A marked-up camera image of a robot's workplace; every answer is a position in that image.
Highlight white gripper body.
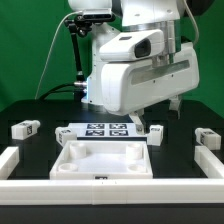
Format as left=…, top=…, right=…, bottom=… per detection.
left=101, top=45, right=199, bottom=116

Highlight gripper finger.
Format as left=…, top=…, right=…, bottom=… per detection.
left=169, top=95, right=182, bottom=118
left=129, top=109, right=146, bottom=135

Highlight white square tabletop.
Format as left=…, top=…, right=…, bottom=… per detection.
left=49, top=140, right=153, bottom=180

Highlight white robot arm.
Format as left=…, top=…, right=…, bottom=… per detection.
left=68, top=0, right=199, bottom=134

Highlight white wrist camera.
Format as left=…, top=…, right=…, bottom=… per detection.
left=99, top=29, right=165, bottom=62

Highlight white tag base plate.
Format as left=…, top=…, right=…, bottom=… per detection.
left=68, top=123, right=140, bottom=138

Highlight black base cables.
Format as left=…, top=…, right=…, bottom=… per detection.
left=39, top=82, right=88, bottom=101

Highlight grey mounted depth camera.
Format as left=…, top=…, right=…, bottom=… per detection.
left=82, top=8, right=113, bottom=22

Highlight white camera cable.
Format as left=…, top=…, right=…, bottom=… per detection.
left=34, top=10, right=83, bottom=100

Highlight white front fence wall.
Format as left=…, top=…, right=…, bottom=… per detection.
left=0, top=179, right=224, bottom=205

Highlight white left fence wall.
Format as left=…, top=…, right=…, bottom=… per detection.
left=0, top=147, right=19, bottom=180

